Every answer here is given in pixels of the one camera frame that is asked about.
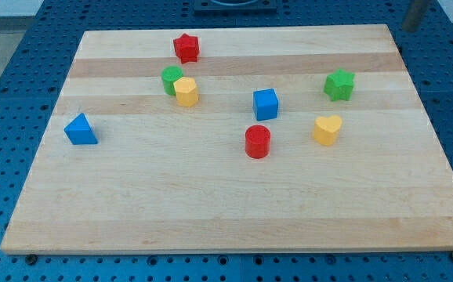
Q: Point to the blue cube block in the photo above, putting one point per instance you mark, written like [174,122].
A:
[265,104]

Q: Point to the yellow heart block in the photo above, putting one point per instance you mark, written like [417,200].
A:
[326,129]

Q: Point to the red cylinder block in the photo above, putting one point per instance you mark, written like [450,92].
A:
[257,141]

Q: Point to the yellow hexagon block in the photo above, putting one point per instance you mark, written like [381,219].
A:
[186,91]

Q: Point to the wooden board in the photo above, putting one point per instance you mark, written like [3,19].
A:
[166,179]

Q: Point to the green cylinder block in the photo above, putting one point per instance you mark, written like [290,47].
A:
[169,75]

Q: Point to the red star block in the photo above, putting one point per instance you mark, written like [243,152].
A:
[187,48]

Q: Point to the green star block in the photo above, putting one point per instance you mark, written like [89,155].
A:
[339,85]

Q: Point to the blue triangle block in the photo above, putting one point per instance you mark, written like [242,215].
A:
[79,131]

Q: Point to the grey metal pusher rod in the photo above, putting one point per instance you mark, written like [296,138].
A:
[414,15]

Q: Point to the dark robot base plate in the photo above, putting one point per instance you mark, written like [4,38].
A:
[233,6]

